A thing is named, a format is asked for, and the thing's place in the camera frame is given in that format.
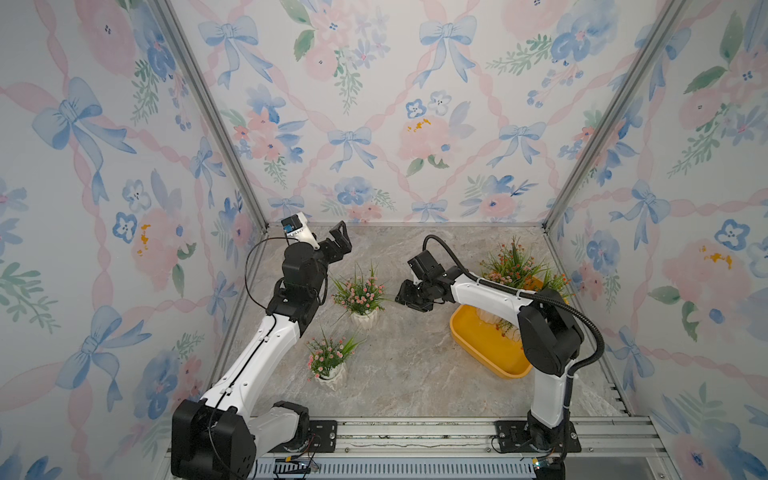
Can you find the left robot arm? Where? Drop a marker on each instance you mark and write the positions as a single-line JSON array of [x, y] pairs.
[[217, 436]]

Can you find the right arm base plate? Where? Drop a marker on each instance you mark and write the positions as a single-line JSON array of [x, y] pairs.
[[522, 436]]

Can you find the potted plant pink flowers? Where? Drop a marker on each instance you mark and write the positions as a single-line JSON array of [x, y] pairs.
[[361, 296]]

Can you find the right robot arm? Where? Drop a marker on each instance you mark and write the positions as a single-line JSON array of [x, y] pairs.
[[551, 392]]

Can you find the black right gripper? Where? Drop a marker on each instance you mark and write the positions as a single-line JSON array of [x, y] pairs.
[[420, 288]]

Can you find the aluminium corner post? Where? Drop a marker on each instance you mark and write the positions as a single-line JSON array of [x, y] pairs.
[[658, 35], [180, 47]]

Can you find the aluminium corner post left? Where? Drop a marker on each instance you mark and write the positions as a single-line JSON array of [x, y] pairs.
[[180, 47]]

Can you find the aluminium corner post right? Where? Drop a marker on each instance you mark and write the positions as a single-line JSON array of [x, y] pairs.
[[658, 35]]

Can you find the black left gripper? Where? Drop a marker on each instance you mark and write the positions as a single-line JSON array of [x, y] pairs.
[[342, 244]]

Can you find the potted plant pink front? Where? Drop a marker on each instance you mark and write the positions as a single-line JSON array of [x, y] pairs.
[[328, 358]]

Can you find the yellow storage box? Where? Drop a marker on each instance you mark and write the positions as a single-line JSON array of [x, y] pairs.
[[486, 345]]

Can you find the potted plant orange red flowers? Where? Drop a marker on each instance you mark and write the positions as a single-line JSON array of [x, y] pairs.
[[555, 281]]

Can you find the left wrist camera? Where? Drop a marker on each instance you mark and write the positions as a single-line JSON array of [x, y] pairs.
[[296, 227]]

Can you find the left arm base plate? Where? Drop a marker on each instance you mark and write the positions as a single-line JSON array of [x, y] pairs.
[[321, 435]]

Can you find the aluminium front rail frame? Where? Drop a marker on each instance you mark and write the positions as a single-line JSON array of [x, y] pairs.
[[463, 448]]

